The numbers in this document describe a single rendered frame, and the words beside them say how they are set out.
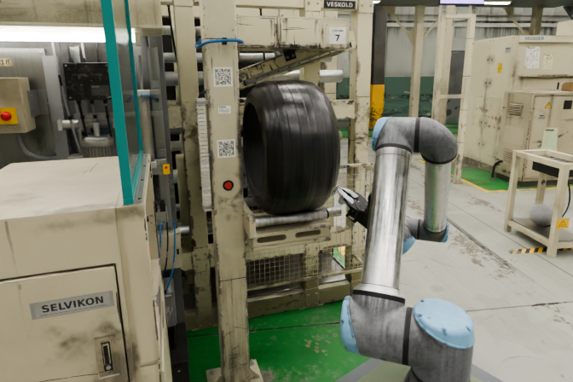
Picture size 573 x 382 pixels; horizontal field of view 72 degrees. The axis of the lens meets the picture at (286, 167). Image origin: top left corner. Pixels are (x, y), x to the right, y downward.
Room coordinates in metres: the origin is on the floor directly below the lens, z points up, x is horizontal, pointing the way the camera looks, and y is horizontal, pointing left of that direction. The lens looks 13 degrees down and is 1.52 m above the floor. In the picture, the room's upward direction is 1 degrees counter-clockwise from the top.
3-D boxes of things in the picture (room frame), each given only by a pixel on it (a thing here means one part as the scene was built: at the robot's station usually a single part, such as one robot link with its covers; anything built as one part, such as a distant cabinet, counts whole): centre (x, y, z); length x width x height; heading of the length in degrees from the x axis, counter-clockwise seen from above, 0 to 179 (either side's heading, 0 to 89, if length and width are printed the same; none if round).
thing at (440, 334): (0.91, -0.40, 0.82); 0.17 x 0.15 x 0.18; 68
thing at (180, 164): (2.42, 0.66, 0.61); 0.33 x 0.06 x 0.86; 17
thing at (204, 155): (1.61, 0.34, 1.19); 0.05 x 0.04 x 0.48; 17
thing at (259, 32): (2.08, 0.00, 1.71); 0.61 x 0.25 x 0.15; 107
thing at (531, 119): (5.34, -3.54, 0.62); 0.91 x 0.58 x 1.25; 97
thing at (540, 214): (3.31, -2.32, 0.40); 0.60 x 0.35 x 0.80; 7
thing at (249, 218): (1.71, 0.20, 0.90); 0.40 x 0.03 x 0.10; 17
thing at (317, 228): (1.63, -0.01, 0.84); 0.36 x 0.09 x 0.06; 107
